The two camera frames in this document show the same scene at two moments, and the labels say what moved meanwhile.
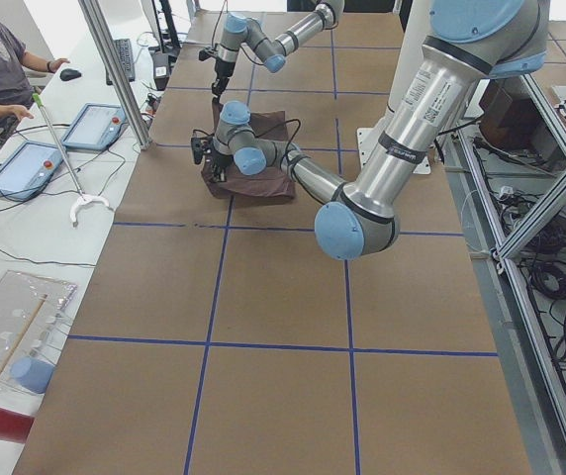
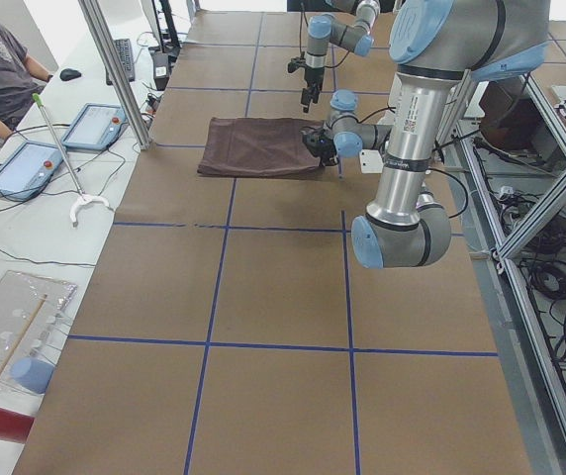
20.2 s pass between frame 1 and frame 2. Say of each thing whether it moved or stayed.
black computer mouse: stayed
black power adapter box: stayed
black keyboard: stayed
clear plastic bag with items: stayed
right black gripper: moved
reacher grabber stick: stayed
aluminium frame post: stayed
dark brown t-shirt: moved
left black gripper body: moved
